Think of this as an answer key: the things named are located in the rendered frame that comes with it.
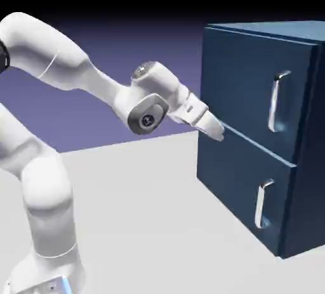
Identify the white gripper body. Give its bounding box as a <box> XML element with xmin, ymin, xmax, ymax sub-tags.
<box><xmin>194</xmin><ymin>110</ymin><xmax>225</xmax><ymax>142</ymax></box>

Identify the curved silver handle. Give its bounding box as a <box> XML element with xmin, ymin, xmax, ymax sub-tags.
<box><xmin>254</xmin><ymin>178</ymin><xmax>275</xmax><ymax>229</ymax></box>
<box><xmin>267</xmin><ymin>70</ymin><xmax>292</xmax><ymax>133</ymax></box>

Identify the blue cabinet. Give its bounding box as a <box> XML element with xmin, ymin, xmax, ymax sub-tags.
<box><xmin>196</xmin><ymin>20</ymin><xmax>325</xmax><ymax>260</ymax></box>

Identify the blue cabinet door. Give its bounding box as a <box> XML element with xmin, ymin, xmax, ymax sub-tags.
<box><xmin>196</xmin><ymin>127</ymin><xmax>297</xmax><ymax>258</ymax></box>
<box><xmin>199</xmin><ymin>27</ymin><xmax>319</xmax><ymax>164</ymax></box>

